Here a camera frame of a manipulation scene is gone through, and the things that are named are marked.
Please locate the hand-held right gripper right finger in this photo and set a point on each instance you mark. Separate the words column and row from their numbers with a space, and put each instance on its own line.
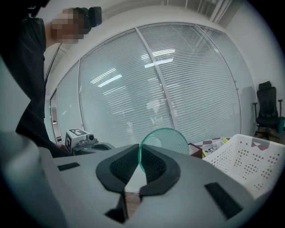
column 189, row 189

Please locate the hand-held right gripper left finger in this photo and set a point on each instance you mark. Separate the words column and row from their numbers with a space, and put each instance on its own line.
column 84, row 182

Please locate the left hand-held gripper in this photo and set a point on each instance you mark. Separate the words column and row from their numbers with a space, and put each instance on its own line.
column 73, row 140

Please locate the green translucent round plate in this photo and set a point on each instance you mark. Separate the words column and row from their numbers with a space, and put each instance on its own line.
column 169, row 142

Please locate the white plastic basket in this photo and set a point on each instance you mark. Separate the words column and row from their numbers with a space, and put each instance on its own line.
column 245, row 160

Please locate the brown wooden box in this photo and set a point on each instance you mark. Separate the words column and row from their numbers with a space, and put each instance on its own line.
column 196, row 151

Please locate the white venetian blinds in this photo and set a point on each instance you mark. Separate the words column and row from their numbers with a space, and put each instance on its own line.
column 133, row 89

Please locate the teal waste bin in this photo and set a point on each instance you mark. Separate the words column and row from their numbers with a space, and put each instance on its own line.
column 282, row 124

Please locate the black office chair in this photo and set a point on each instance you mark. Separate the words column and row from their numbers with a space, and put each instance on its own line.
column 267, row 107

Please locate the person in dark shirt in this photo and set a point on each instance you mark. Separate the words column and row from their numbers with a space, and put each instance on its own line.
column 22, row 66

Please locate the person's head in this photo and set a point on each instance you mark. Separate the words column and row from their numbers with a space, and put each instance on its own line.
column 66, row 26

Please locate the black head-mounted camera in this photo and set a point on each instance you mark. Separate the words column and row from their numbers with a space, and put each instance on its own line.
column 92, row 17

